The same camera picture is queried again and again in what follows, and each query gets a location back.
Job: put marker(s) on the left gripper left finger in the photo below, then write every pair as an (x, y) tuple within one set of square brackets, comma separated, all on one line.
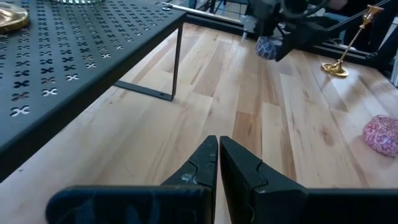
[(199, 168)]

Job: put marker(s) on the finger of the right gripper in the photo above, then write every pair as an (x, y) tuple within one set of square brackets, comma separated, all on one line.
[(265, 28), (295, 37)]

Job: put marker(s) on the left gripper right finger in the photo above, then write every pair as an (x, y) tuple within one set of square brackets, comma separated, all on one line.
[(242, 174)]

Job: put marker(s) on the blue patterned candle tin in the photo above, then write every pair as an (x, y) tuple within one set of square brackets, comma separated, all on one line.
[(265, 49)]

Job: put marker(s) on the short brass candlestick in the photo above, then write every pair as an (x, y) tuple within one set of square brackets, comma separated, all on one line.
[(335, 68)]

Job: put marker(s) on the pink patterned candle tin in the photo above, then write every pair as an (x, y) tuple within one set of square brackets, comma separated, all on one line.
[(384, 135)]

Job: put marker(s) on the tall brass candlestick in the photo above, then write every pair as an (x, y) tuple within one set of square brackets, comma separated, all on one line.
[(12, 17)]

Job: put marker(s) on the black perforated metal shelf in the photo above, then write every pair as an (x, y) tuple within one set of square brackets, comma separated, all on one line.
[(102, 77)]

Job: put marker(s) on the black aluminium table frame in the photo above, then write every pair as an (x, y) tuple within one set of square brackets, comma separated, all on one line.
[(217, 25)]

